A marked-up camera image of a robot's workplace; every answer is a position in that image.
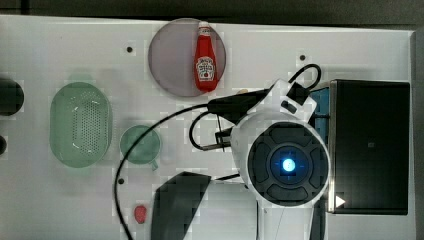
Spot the green perforated colander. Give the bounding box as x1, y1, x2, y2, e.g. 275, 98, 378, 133
49, 82, 113, 168

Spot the grey round plate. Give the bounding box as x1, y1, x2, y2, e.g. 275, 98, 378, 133
147, 17, 227, 98

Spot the black round object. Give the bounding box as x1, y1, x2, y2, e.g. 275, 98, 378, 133
0, 136, 7, 155

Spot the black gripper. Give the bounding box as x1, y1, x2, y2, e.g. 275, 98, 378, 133
207, 89, 269, 124

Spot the red ketchup bottle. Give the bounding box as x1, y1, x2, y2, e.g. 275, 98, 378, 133
193, 21, 218, 92

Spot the green mug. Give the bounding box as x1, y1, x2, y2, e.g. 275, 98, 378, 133
120, 125, 162, 171

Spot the black round pan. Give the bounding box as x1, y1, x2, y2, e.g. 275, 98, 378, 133
0, 78, 24, 116

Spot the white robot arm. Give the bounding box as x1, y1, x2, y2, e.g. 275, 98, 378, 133
207, 79, 331, 240

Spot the red toy strawberry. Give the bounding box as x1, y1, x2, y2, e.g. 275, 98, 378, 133
134, 205, 147, 224

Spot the black cable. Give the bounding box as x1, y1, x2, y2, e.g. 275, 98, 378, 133
113, 103, 241, 240

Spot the black toaster oven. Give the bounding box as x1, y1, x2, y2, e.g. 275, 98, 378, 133
310, 79, 410, 215

